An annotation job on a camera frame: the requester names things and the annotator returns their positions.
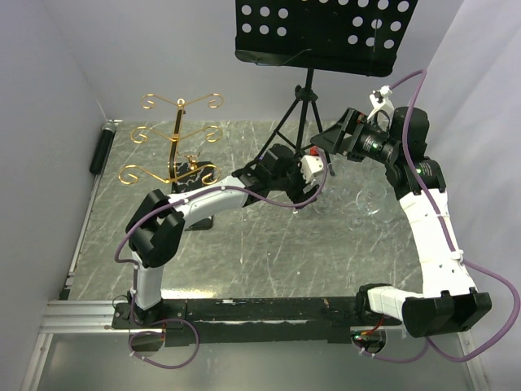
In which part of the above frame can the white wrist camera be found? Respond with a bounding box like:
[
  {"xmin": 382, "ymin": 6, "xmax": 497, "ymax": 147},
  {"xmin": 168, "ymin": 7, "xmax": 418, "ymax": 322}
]
[
  {"xmin": 300, "ymin": 147, "xmax": 326, "ymax": 184},
  {"xmin": 367, "ymin": 85, "xmax": 394, "ymax": 120}
]

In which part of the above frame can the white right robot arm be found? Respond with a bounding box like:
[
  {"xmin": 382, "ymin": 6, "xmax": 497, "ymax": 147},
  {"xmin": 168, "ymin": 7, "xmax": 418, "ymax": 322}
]
[{"xmin": 311, "ymin": 107, "xmax": 492, "ymax": 338}]

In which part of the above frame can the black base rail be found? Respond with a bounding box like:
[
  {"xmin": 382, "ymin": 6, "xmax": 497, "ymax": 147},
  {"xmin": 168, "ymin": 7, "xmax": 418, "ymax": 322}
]
[{"xmin": 112, "ymin": 297, "xmax": 382, "ymax": 347}]

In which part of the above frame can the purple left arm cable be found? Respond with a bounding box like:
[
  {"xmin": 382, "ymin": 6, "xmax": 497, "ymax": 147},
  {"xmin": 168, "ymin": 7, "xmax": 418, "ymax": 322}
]
[{"xmin": 113, "ymin": 148, "xmax": 331, "ymax": 371}]

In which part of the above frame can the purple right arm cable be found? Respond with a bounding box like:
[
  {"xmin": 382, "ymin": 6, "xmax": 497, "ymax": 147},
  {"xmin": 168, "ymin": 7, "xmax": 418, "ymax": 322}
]
[{"xmin": 352, "ymin": 68, "xmax": 521, "ymax": 363}]

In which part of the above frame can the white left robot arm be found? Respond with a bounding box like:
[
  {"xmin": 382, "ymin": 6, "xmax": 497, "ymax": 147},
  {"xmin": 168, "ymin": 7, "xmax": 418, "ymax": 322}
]
[{"xmin": 121, "ymin": 144, "xmax": 328, "ymax": 327}]

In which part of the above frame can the black marble rack base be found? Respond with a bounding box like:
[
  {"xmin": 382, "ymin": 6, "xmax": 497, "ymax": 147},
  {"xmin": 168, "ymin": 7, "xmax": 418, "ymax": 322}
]
[{"xmin": 171, "ymin": 162, "xmax": 216, "ymax": 231}]

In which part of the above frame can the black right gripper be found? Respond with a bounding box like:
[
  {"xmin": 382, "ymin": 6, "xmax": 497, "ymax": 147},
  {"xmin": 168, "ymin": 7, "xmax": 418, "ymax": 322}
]
[{"xmin": 310, "ymin": 108, "xmax": 401, "ymax": 166}]

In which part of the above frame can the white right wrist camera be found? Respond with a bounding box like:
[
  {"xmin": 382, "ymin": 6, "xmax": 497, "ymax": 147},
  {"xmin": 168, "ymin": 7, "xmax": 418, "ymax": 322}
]
[{"xmin": 367, "ymin": 85, "xmax": 394, "ymax": 120}]

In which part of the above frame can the black music stand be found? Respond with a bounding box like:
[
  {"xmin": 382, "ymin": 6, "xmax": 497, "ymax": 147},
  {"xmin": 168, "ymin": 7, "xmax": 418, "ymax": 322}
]
[{"xmin": 234, "ymin": 1, "xmax": 417, "ymax": 155}]

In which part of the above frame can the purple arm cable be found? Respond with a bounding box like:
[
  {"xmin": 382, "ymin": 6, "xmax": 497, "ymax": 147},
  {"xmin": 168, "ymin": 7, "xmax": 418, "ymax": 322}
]
[
  {"xmin": 113, "ymin": 148, "xmax": 331, "ymax": 371},
  {"xmin": 352, "ymin": 68, "xmax": 521, "ymax": 363}
]

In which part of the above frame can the black microphone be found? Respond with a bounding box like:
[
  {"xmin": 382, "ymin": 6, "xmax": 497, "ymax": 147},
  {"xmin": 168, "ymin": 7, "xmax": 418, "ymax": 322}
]
[{"xmin": 90, "ymin": 121, "xmax": 117, "ymax": 175}]

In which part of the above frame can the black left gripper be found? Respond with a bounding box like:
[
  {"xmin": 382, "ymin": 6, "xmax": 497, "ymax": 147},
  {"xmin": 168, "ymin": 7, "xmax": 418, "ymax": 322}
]
[{"xmin": 270, "ymin": 152, "xmax": 322, "ymax": 209}]

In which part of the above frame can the gold wine glass rack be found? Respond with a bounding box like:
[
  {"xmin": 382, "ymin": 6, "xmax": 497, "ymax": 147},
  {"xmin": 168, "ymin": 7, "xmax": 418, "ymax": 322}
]
[{"xmin": 118, "ymin": 93, "xmax": 225, "ymax": 186}]

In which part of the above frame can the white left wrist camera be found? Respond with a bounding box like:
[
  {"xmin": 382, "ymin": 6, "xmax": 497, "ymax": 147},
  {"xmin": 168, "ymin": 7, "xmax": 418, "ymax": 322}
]
[{"xmin": 300, "ymin": 147, "xmax": 326, "ymax": 184}]

